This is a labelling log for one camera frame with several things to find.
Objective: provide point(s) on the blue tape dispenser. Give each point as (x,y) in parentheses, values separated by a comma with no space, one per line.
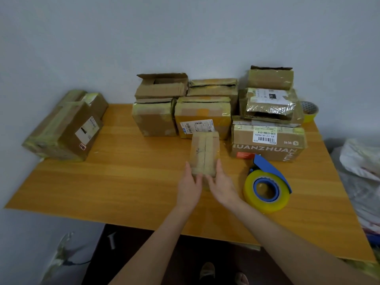
(268,167)

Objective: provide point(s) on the open torn cardboard box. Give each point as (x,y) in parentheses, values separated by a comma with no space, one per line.
(161,87)

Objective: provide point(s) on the clear packing tape roll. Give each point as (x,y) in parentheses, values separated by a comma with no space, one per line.
(252,197)

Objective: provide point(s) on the beige slipper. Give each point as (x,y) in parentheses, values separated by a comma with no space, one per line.
(207,270)
(241,279)

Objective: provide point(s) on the printed cardboard box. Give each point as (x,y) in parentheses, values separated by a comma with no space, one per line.
(267,145)

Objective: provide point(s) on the cardboard box with green tape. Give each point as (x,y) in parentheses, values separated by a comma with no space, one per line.
(96,102)

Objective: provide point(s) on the person's left thumb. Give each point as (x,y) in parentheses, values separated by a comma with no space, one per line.
(199,178)

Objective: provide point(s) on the small taped cardboard box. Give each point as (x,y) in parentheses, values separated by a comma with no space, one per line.
(204,151)

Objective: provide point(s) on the flat taped cardboard box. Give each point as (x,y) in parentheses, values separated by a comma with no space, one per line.
(215,87)

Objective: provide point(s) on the white plastic bags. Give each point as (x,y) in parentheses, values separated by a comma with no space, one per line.
(359,172)

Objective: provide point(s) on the person's right forearm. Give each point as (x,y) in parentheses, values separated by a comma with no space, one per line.
(285,243)

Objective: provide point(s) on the small white bracket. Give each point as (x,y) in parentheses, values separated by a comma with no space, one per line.
(112,240)

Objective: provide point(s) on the person's right hand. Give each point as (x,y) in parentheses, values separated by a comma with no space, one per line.
(224,188)

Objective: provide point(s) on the plastic-wrapped box with white label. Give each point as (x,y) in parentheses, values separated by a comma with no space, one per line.
(270,103)

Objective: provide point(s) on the cardboard box with shipping label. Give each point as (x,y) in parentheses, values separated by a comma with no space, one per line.
(202,114)

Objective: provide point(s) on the person's right thumb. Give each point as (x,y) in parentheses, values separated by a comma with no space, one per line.
(210,180)

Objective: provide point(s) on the large taped cardboard box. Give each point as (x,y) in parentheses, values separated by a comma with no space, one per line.
(62,130)

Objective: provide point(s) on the person's left forearm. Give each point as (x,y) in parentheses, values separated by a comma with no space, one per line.
(154,243)

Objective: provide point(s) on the torn-top cardboard box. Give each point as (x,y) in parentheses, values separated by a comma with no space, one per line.
(270,77)

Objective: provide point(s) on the plain taped cardboard box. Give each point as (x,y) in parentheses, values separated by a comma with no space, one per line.
(154,118)

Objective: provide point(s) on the yellow tape roll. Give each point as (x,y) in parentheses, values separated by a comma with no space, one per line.
(310,111)

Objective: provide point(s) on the person's left hand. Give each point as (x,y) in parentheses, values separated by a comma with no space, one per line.
(187,189)

